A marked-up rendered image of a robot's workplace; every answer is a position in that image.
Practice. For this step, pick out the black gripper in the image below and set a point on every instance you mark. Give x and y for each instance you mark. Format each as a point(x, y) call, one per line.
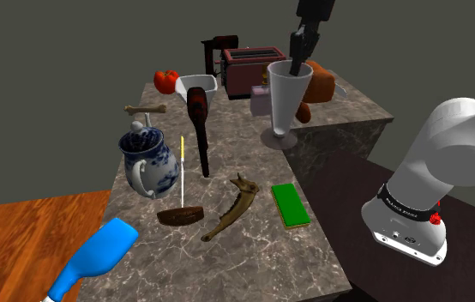
point(315, 10)

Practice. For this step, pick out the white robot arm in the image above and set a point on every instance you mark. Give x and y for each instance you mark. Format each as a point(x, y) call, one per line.
point(450, 142)

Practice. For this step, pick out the orange rounded loaf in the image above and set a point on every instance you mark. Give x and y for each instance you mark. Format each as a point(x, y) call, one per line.
point(320, 85)

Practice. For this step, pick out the white knife blade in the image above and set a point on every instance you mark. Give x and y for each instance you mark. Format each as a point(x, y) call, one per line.
point(341, 90)

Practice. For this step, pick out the white conical vase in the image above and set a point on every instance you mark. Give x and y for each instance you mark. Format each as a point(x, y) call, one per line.
point(285, 96)

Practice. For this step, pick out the dark red toaster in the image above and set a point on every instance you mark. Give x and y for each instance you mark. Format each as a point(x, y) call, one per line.
point(244, 75)

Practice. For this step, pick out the pink perfume bottle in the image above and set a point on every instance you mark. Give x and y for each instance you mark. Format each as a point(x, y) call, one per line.
point(259, 100)

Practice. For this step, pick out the white square bowl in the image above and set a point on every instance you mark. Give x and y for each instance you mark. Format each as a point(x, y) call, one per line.
point(197, 83)

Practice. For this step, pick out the dark red wooden pestle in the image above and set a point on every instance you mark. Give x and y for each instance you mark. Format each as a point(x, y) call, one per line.
point(198, 113)

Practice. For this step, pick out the red tomato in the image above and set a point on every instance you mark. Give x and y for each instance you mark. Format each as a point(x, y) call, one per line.
point(165, 82)

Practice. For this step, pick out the small tan bone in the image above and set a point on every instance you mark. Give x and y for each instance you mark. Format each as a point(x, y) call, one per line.
point(145, 109)

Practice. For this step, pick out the green sponge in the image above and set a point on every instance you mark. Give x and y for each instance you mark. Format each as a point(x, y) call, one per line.
point(291, 206)

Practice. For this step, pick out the brown jaw bone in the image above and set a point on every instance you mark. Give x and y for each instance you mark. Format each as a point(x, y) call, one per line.
point(237, 207)

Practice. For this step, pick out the blue and white pitcher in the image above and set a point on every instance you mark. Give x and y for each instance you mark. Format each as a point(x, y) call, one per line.
point(154, 167)

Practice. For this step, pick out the dark robot stand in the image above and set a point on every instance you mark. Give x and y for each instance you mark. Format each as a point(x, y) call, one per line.
point(388, 276)

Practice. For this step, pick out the blue plastic bottle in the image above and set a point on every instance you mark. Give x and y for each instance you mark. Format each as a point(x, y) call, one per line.
point(99, 251)

